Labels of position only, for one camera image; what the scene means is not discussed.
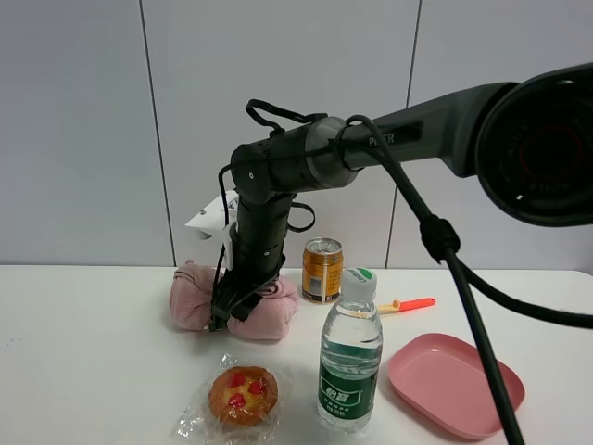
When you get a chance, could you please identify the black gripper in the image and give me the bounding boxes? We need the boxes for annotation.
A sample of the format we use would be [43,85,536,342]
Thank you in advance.
[210,194,295,331]

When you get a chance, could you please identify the pink towel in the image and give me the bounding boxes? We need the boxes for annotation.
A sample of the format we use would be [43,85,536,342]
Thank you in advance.
[170,261,299,341]

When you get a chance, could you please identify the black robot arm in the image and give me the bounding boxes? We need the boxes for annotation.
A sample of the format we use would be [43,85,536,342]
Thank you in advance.
[209,64,592,330]

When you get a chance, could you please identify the gold beverage can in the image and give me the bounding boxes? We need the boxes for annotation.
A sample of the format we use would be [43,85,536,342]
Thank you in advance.
[302,237,344,304]

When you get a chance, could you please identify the clear water bottle green label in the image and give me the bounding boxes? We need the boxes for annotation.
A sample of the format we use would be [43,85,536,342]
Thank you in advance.
[317,267,384,433]

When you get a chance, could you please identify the orange yellow plastic knife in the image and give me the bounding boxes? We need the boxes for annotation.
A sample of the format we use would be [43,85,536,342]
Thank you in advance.
[377,298,436,314]

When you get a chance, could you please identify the wrapped fruit tart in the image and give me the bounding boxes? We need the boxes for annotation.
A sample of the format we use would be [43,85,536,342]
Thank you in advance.
[170,353,292,444]

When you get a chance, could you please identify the pink plastic plate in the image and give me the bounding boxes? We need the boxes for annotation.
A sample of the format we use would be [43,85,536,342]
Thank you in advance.
[387,333,502,440]

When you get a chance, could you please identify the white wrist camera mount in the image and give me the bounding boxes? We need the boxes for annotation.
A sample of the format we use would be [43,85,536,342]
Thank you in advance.
[185,190,239,270]

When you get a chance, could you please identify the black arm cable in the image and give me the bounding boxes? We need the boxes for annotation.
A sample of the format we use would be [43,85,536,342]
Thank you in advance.
[217,98,593,445]

